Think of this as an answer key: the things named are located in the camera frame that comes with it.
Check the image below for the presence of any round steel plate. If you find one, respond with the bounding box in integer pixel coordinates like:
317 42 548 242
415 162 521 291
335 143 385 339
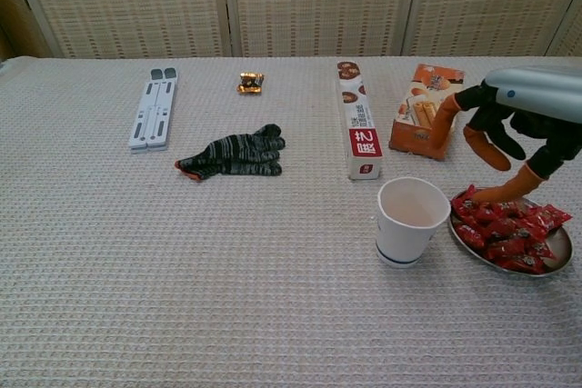
447 187 574 279

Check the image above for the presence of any long white biscuit box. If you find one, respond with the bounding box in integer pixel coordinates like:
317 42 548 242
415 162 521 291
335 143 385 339
336 60 384 181

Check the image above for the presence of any white folding laptop stand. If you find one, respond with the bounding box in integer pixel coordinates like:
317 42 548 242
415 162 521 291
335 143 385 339
127 66 179 154

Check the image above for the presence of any beige woven tablecloth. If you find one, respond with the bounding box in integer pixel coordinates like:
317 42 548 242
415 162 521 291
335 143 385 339
0 55 582 388

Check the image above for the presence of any red candy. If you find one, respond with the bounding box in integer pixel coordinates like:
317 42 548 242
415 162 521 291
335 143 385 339
488 218 524 239
454 223 488 251
450 200 474 221
525 240 557 261
502 201 533 220
475 204 504 224
495 255 547 275
531 204 573 230
457 184 482 205
484 240 528 261
517 224 547 244

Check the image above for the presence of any white paper cup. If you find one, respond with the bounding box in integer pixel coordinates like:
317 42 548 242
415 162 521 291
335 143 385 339
375 176 452 270

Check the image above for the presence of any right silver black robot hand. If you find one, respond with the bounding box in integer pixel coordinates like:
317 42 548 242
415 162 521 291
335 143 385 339
429 65 582 204

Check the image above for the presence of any gold brown wrapped candy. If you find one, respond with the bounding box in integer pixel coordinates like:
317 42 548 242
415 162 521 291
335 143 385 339
236 71 266 96

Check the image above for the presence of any orange egg roll biscuit box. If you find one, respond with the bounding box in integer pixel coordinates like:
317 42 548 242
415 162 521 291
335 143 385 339
388 64 466 162

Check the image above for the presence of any dark striped knit glove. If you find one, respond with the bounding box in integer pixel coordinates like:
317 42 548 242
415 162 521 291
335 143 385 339
175 123 286 184

